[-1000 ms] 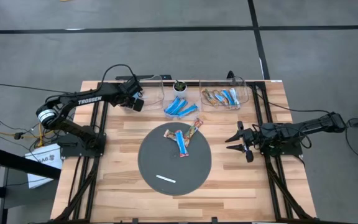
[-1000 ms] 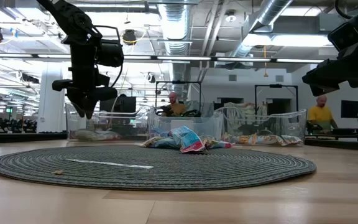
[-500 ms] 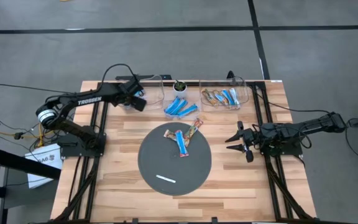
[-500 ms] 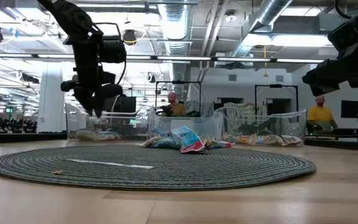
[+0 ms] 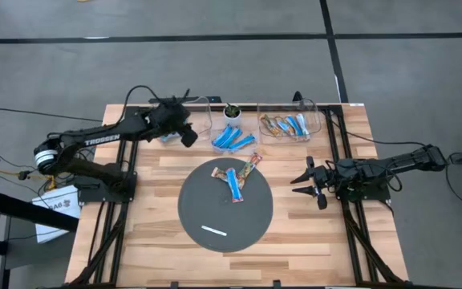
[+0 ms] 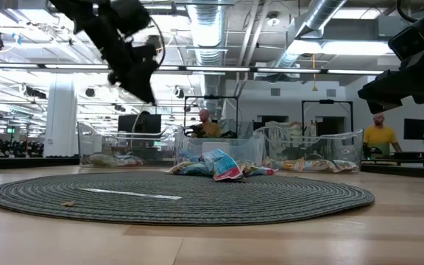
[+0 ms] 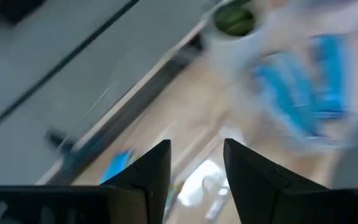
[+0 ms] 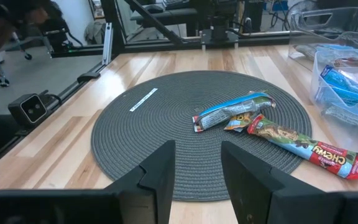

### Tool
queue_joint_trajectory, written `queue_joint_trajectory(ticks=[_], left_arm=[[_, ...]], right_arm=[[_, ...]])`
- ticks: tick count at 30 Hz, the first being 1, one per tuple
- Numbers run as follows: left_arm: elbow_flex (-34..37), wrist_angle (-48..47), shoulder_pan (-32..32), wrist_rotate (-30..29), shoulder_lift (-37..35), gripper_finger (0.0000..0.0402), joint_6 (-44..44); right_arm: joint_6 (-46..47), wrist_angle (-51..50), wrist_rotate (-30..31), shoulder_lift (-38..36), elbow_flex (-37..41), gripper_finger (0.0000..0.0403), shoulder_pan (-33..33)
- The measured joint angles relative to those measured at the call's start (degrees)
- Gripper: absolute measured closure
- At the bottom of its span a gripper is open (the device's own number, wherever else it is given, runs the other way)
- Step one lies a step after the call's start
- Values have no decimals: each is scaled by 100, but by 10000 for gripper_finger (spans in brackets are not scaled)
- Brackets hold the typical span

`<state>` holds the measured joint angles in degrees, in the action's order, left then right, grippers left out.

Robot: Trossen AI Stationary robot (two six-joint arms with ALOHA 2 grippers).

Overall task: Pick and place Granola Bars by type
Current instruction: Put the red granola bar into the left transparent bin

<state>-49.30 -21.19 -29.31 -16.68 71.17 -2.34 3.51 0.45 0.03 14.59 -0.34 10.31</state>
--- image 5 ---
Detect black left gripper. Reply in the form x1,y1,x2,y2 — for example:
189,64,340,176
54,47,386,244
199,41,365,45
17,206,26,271
149,88,199,149

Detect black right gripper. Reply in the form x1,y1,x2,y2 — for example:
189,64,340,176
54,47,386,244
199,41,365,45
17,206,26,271
290,155,338,211

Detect red orange granola bar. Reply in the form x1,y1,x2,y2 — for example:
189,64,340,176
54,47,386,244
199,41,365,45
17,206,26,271
237,152,264,190

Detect white-backed granola bar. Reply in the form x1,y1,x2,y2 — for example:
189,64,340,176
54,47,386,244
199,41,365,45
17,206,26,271
296,112,311,140

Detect orange green granola bar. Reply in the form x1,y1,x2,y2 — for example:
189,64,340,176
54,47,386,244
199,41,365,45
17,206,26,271
259,114,282,140
274,116,294,137

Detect blue red-ended granola bar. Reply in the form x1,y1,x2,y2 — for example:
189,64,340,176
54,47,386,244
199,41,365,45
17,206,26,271
225,167,245,204

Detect clear plastic bin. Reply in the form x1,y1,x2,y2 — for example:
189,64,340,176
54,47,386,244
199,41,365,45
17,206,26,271
256,100,322,145
148,96,213,142

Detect black bar device with light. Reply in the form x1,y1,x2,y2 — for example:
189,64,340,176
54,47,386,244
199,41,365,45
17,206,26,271
148,95,223,104

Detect small plant in white pot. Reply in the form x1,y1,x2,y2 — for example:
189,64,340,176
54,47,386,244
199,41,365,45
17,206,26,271
222,102,243,121

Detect small clear plastic tray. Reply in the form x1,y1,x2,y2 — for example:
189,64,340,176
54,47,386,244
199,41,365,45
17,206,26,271
210,123,261,156

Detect round grey woven placemat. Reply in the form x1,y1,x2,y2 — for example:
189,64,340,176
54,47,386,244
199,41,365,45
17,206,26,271
177,157,274,254

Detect white paper label strip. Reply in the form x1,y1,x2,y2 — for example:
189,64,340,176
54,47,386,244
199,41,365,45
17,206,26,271
201,225,229,238

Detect white paper sheet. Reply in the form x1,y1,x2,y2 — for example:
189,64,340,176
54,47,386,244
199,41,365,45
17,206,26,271
31,184,83,245

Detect black desk beam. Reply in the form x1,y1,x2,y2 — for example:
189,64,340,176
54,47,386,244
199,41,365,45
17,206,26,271
0,188,80,233

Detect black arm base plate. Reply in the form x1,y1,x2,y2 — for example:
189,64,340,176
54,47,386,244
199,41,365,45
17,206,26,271
77,170,138,204
332,168,392,203

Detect black aluminium frame rails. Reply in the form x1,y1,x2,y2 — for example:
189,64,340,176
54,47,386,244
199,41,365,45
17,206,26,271
68,104,143,287
326,104,407,287

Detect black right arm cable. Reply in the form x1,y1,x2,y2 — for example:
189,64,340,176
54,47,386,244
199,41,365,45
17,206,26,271
293,91,428,148

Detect black frame crossbar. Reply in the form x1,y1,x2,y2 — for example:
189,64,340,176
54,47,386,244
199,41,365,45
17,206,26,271
125,104,344,113

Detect yellow cable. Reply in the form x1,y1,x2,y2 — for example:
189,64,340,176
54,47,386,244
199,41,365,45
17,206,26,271
0,166,58,192

